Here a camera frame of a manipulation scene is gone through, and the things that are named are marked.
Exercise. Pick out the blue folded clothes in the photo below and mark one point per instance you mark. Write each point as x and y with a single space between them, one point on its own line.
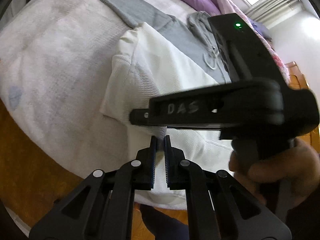
261 29

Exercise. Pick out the white knit sweater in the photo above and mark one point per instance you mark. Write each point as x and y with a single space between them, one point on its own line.
147 65

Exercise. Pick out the white floral bed sheet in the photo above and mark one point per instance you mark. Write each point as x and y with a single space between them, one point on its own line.
56 63

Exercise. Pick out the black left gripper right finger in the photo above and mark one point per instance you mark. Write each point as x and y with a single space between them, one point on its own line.
218 206

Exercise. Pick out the wooden headboard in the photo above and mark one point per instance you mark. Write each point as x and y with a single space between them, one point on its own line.
298 81

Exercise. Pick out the purple floral quilt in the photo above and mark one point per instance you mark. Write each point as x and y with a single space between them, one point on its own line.
221 7

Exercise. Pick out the grey hoodie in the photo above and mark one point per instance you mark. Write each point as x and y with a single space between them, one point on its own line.
194 38

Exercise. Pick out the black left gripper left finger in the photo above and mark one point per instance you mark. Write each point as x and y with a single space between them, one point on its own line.
101 206

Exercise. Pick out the right hand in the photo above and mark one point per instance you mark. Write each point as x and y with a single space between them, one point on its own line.
300 165

